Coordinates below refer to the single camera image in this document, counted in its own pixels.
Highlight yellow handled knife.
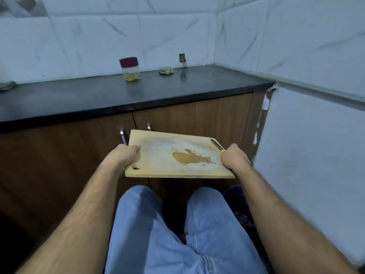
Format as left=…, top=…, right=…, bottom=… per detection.
left=209, top=137, right=228, bottom=153

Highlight person's left hand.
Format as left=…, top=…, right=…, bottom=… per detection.
left=102, top=143, right=142, bottom=179

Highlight dark round bin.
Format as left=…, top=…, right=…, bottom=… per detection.
left=222, top=183, right=259, bottom=240

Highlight person's left forearm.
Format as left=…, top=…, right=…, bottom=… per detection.
left=16, top=166, right=124, bottom=274

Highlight black countertop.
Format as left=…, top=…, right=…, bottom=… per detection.
left=0, top=64, right=277, bottom=132

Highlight decorative picture tiles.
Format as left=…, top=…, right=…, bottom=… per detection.
left=0, top=0, right=50, bottom=18

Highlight brown wooden cabinet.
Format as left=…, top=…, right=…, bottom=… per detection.
left=0, top=91, right=271, bottom=255

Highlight person's blue clothing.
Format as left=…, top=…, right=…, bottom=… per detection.
left=104, top=185, right=270, bottom=274

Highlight person's right forearm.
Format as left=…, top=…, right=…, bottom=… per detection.
left=235, top=166, right=360, bottom=274

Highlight person's right hand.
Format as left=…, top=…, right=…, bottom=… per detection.
left=220, top=142, right=253, bottom=176

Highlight wooden cutting board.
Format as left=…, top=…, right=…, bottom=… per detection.
left=124, top=129, right=236, bottom=180

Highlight clear jar maroon lid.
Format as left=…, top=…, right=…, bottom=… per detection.
left=119, top=56, right=141, bottom=83

